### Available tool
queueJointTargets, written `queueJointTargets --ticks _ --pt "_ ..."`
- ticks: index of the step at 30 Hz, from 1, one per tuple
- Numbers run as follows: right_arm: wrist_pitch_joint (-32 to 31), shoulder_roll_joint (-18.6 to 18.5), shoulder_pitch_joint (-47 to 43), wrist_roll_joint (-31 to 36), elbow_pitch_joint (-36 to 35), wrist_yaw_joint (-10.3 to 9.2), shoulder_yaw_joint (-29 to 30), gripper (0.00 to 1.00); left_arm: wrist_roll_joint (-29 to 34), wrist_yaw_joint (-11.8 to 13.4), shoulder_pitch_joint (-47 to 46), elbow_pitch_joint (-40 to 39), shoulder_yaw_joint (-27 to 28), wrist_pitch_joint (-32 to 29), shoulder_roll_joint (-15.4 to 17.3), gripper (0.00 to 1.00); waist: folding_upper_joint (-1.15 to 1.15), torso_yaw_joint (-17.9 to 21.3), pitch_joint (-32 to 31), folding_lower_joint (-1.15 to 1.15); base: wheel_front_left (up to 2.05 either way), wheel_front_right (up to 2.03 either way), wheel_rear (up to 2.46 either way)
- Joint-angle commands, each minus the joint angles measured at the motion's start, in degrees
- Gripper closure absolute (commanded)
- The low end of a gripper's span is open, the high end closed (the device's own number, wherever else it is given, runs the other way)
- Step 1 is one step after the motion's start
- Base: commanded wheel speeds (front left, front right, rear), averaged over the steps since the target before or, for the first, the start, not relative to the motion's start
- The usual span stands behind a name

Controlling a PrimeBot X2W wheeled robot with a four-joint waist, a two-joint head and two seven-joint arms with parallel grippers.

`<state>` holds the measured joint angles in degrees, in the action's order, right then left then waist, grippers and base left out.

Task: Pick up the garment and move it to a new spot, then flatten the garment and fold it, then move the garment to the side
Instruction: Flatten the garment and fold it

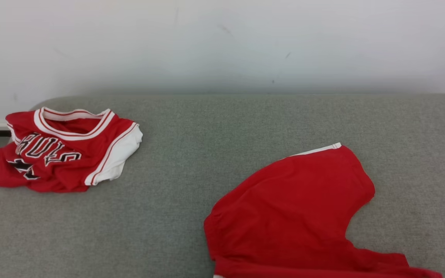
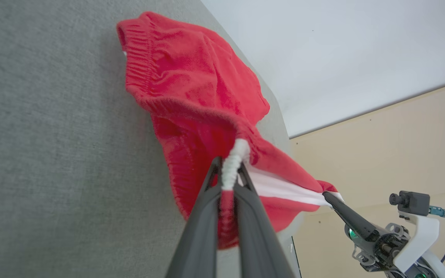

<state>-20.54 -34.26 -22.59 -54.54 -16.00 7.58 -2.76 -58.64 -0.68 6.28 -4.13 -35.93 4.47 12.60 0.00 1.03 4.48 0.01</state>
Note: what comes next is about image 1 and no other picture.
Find red shorts with white trim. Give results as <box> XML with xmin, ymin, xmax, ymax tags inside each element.
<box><xmin>203</xmin><ymin>142</ymin><xmax>444</xmax><ymax>278</ymax></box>

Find red Bulls basketball jersey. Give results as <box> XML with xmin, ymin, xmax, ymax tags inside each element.
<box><xmin>0</xmin><ymin>107</ymin><xmax>144</xmax><ymax>193</ymax></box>

